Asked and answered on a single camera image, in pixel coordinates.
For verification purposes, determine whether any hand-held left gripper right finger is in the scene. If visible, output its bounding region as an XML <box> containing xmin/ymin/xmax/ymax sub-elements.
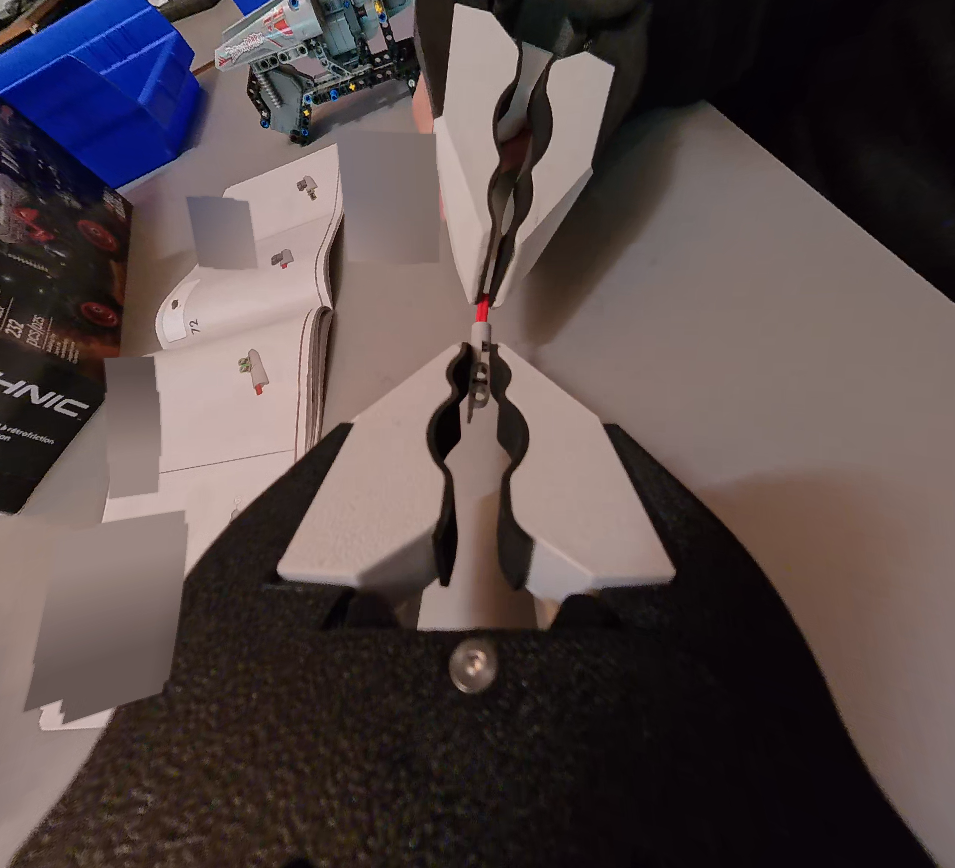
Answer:
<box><xmin>481</xmin><ymin>341</ymin><xmax>677</xmax><ymax>595</ymax></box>

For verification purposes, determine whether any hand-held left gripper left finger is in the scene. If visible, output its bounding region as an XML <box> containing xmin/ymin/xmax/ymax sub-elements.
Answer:
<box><xmin>276</xmin><ymin>341</ymin><xmax>478</xmax><ymax>589</ymax></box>

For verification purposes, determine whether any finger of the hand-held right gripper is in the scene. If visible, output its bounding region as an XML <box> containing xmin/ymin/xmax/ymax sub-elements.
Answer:
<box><xmin>491</xmin><ymin>55</ymin><xmax>619</xmax><ymax>308</ymax></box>
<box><xmin>434</xmin><ymin>3</ymin><xmax>523</xmax><ymax>305</ymax></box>

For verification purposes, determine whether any grey toy connector piece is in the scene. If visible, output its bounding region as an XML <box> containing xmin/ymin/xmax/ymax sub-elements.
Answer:
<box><xmin>466</xmin><ymin>320</ymin><xmax>497</xmax><ymax>425</ymax></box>

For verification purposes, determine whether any grey toy truck model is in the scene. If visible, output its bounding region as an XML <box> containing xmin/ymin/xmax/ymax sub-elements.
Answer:
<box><xmin>215</xmin><ymin>0</ymin><xmax>422</xmax><ymax>142</ymax></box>

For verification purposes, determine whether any open instruction booklet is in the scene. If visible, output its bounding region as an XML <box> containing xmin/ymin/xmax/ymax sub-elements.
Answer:
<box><xmin>41</xmin><ymin>143</ymin><xmax>348</xmax><ymax>731</ymax></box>

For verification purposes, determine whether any black toy set box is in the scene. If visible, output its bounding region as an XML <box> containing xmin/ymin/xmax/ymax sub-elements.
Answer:
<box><xmin>0</xmin><ymin>103</ymin><xmax>135</xmax><ymax>515</ymax></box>

